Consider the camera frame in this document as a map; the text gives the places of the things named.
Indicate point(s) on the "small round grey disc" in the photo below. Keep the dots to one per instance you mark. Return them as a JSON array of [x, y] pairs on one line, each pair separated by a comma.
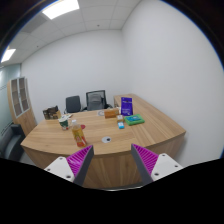
[[106, 139]]

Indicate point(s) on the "small blue box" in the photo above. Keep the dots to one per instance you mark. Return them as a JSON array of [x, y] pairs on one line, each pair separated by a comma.
[[120, 125]]

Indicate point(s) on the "orange drink bottle white cap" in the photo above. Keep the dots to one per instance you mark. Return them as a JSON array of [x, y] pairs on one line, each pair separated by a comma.
[[79, 134]]

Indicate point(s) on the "brown cardboard box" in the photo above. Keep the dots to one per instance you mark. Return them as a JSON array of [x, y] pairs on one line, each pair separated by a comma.
[[56, 116]]

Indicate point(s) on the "orange-brown wooden box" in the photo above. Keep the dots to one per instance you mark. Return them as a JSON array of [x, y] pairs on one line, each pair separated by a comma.
[[111, 113]]

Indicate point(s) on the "green mug white inside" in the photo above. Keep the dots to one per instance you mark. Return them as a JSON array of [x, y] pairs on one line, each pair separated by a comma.
[[63, 123]]

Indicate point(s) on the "purple standing packet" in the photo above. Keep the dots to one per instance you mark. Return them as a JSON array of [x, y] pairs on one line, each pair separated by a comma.
[[126, 106]]

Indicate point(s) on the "black carton box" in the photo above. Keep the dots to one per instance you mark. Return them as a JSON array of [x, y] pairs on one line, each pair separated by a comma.
[[51, 110]]

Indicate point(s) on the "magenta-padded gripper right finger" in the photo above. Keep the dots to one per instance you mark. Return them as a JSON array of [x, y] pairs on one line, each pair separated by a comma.
[[165, 166]]

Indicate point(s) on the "round white printed mat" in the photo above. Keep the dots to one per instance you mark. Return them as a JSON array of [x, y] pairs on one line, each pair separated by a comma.
[[101, 113]]

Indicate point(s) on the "rectangular ceiling light panel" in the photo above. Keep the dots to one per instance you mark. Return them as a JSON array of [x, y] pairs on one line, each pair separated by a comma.
[[60, 8], [7, 55]]

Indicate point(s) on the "grey mesh office chair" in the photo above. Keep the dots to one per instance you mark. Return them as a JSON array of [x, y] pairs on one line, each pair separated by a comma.
[[96, 100]]

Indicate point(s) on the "green folded cloth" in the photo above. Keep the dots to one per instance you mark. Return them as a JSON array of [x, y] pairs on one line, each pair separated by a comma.
[[134, 119]]

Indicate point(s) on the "wooden shelf cabinet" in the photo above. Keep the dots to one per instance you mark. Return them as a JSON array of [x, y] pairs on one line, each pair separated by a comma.
[[20, 105]]

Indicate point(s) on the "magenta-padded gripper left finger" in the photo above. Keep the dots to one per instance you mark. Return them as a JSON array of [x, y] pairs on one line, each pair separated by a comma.
[[58, 166]]

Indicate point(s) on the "black sofa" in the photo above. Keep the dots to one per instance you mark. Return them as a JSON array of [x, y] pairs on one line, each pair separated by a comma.
[[10, 141]]

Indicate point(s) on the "small beige box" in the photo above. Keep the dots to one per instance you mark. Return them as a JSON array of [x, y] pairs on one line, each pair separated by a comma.
[[120, 118]]

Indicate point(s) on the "black office chair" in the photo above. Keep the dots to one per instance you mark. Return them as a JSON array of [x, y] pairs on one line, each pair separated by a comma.
[[72, 104]]

